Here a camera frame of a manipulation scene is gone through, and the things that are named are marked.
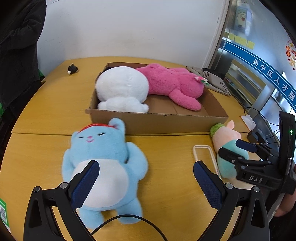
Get white plush toy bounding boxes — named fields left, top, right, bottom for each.
left=95, top=66, right=149, bottom=113

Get pink pig plush toy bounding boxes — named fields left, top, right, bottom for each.
left=210, top=120, right=250, bottom=179

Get cartoon poster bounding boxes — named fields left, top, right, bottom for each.
left=233, top=6, right=252, bottom=32

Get green sticker label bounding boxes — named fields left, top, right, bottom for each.
left=0, top=198, right=11, bottom=229

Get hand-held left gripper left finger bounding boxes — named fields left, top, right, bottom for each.
left=23, top=160, right=100, bottom=241

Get cream phone case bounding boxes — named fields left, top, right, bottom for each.
left=193, top=145, right=222, bottom=179

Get cardboard box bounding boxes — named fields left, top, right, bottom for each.
left=85, top=62, right=229, bottom=135

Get blue window banner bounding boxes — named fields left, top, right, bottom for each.
left=224, top=40, right=296, bottom=107

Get black desk cable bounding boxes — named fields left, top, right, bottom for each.
left=244, top=107, right=281, bottom=127

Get blue plush bear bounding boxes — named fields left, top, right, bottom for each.
left=62, top=117, right=149, bottom=225

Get black power adapter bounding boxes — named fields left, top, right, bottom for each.
left=247, top=126, right=269, bottom=144

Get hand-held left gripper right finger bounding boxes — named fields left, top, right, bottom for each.
left=193, top=161, right=270, bottom=241

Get yellow sticky notes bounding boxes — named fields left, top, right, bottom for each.
left=228, top=32, right=255, bottom=49

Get red window decoration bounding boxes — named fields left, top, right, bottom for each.
left=285, top=39, right=296, bottom=71

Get grey cloth bag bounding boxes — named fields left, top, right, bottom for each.
left=186, top=65, right=232, bottom=96

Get person's right hand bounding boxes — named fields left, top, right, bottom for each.
left=276, top=188, right=296, bottom=217

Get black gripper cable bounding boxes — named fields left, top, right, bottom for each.
left=90, top=214, right=168, bottom=241

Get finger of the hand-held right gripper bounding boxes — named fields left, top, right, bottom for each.
left=235, top=139, right=273, bottom=160
left=218, top=147, right=271, bottom=171

